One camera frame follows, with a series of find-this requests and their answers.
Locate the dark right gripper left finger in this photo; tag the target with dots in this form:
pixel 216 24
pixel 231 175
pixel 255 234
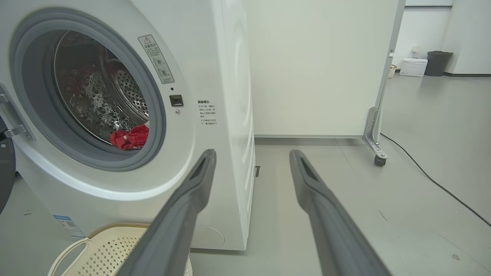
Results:
pixel 176 218

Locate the white storage box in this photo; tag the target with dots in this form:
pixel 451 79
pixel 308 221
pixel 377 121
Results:
pixel 413 67

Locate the small white wicker bin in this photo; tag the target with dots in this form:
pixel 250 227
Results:
pixel 392 71

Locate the cream perforated laundry basket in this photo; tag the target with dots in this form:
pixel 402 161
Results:
pixel 111 249

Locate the black round washing machine door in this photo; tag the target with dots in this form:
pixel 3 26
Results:
pixel 5 168

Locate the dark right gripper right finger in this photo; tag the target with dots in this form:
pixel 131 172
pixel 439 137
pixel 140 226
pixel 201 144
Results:
pixel 330 230

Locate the blue white energy label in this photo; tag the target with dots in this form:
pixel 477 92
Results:
pixel 69 226

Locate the grey warning sticker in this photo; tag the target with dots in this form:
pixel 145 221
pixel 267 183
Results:
pixel 156 59

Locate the red white basketball jersey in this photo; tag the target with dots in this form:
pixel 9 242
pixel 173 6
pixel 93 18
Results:
pixel 130 138

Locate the white front-load washing machine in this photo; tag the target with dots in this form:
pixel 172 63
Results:
pixel 215 57

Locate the metal cart leg with caster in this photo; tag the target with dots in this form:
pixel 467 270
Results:
pixel 314 69

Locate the dark grey trash bin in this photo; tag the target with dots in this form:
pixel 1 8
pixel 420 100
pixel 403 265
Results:
pixel 438 63

